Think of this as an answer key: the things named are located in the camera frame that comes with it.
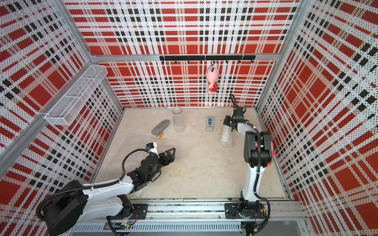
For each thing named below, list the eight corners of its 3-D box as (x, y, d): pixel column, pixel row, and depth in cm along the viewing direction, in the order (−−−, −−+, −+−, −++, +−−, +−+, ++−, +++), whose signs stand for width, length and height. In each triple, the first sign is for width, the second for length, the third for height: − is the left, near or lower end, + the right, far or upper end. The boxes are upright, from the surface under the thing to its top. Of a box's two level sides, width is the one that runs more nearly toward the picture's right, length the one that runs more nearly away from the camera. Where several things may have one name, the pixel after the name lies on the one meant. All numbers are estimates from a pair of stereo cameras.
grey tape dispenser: (206, 132, 109) (206, 128, 105) (205, 119, 116) (205, 115, 113) (214, 132, 109) (214, 128, 105) (213, 119, 116) (213, 115, 112)
